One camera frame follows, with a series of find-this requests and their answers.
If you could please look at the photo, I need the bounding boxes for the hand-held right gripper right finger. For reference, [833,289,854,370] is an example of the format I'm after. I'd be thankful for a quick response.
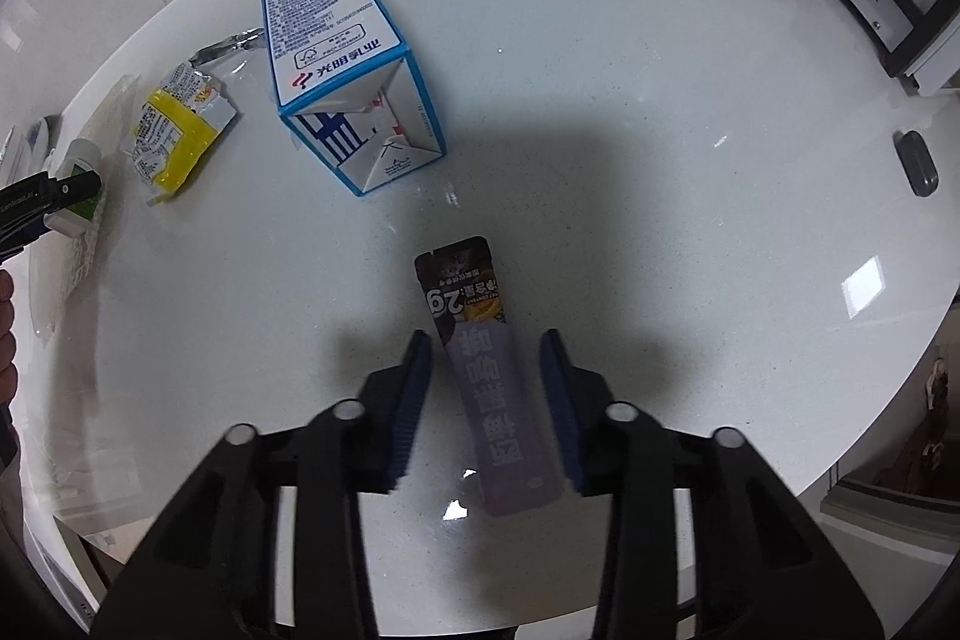
[540,329,886,640]

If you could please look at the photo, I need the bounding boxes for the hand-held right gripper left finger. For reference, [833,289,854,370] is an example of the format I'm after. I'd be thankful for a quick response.
[90,329,434,640]

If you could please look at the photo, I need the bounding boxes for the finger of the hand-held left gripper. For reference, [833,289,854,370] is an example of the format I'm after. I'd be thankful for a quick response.
[41,171,103,208]

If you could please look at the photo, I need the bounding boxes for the small white plastic container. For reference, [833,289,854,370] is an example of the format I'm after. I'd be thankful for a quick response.
[45,137,104,237]

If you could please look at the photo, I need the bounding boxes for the purple sachet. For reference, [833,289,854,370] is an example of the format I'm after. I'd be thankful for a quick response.
[415,235,564,518]

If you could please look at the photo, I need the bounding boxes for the bubble wrap sheet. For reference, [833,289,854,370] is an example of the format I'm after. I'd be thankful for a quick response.
[30,74,143,342]

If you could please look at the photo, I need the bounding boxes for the blue and white milk carton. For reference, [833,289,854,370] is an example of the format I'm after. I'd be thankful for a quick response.
[261,0,449,201]

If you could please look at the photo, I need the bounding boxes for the person's left hand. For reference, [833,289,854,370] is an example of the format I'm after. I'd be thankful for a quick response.
[0,272,20,413]

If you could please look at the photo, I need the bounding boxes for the yellow snack wrapper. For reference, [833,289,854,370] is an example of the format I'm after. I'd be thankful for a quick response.
[131,62,238,207]

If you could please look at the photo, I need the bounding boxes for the silver foil wrapper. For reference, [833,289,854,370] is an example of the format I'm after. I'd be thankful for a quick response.
[191,29,265,66]

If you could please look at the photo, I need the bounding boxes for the small dark grey device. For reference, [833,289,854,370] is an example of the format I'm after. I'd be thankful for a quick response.
[894,130,939,199]

